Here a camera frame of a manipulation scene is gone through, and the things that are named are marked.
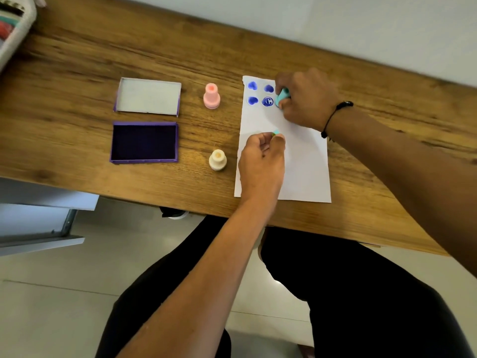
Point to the person's right hand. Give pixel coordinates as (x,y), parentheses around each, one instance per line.
(311,98)

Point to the person's left hand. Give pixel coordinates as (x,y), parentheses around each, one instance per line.
(259,171)

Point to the person's left thumb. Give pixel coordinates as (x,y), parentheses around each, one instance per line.
(280,144)

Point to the person's right thumb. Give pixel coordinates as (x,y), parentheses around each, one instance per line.
(287,105)

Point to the teal stamp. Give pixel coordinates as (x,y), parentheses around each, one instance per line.
(282,96)

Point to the person's left forearm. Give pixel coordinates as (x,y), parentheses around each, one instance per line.
(208,287)

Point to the person's right forearm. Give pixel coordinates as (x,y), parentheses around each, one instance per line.
(410,175)

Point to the white paper sheet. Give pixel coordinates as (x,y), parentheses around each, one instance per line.
(305,164)

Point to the cream stamp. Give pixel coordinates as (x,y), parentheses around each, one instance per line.
(217,161)

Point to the pink stamp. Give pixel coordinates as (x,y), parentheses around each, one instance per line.
(211,97)

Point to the black chair wheel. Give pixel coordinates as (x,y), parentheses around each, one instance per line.
(172,212)

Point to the purple ink pad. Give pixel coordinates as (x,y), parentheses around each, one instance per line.
(144,142)

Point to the purple ink pad lid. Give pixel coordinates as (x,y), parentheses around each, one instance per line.
(148,96)

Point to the person's right leg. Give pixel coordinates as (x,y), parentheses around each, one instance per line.
(365,301)

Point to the person's leg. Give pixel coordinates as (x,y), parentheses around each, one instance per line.
(365,301)
(149,294)

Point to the person's left leg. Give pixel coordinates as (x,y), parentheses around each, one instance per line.
(149,294)

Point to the white plastic basket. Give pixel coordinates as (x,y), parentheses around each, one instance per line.
(23,31)

